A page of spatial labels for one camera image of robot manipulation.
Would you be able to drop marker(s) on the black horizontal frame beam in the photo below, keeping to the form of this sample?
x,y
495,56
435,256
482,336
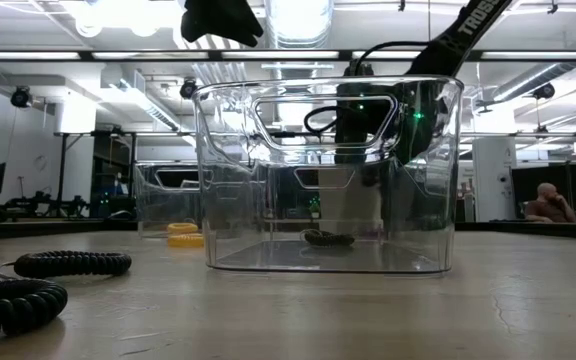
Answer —
x,y
215,55

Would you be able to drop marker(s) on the white pedestal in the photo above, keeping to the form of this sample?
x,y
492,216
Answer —
x,y
348,205

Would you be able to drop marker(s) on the round metal ceiling duct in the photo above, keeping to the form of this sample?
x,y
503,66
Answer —
x,y
300,20

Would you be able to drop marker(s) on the clear plastic bin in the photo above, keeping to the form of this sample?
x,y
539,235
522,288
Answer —
x,y
148,210
418,225

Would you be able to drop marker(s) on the white pillar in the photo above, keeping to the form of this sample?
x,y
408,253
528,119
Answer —
x,y
494,185

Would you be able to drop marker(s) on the small potted plant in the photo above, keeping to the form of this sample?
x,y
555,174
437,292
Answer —
x,y
314,207

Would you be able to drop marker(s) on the person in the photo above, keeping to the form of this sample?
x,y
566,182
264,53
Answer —
x,y
548,207

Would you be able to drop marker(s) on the black metal stand frame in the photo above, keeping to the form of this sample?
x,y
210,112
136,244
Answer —
x,y
62,175

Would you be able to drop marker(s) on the black table edge rail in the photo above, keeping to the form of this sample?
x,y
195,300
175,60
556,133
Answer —
x,y
108,227

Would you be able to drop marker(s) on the black dome ceiling camera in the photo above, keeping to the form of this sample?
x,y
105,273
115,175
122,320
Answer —
x,y
21,97
189,90
544,91

